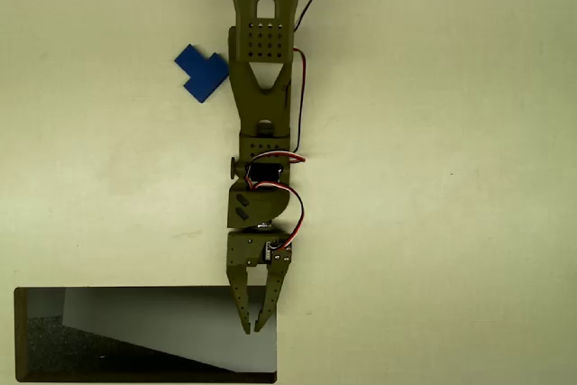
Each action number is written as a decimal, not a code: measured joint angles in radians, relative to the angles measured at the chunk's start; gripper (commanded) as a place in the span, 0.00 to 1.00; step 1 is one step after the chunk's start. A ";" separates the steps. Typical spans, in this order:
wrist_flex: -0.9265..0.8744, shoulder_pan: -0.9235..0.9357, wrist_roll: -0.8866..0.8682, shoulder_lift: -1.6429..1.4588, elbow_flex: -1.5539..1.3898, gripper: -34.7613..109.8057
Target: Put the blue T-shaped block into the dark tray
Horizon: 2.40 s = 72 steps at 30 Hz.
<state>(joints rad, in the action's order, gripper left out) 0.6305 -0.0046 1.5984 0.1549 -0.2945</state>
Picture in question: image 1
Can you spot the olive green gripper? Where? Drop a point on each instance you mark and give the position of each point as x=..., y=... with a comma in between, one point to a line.
x=245, y=253

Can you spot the blue T-shaped block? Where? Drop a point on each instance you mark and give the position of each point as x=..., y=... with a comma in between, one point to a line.
x=203, y=76

